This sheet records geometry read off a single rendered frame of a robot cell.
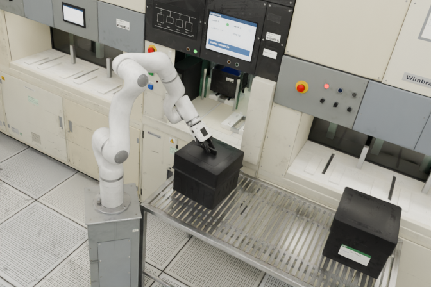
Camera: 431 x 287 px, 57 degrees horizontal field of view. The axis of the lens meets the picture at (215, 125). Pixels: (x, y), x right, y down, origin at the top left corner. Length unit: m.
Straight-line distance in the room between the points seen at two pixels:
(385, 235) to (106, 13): 2.01
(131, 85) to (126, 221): 0.75
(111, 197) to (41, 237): 1.13
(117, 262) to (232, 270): 0.91
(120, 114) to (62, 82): 1.43
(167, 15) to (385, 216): 1.58
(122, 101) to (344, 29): 1.08
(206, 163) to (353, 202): 0.77
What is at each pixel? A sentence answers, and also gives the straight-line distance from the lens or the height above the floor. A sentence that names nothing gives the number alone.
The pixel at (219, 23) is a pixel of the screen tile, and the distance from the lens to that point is 2.23.
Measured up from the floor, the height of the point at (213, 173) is 1.01.
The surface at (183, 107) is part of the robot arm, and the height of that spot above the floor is 1.24.
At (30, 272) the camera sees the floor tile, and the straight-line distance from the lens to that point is 2.99.
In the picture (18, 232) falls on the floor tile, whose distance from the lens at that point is 3.25.
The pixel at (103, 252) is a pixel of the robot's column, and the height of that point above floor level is 0.53.
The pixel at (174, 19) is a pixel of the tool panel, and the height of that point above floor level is 1.58.
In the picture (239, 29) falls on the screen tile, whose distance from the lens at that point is 2.18.
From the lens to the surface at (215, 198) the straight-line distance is 2.18.
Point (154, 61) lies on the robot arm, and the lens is 1.88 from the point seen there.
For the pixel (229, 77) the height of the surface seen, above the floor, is 1.09.
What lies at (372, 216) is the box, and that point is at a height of 1.01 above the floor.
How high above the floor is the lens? 2.27
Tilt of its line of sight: 31 degrees down
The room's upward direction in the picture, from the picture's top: 8 degrees clockwise
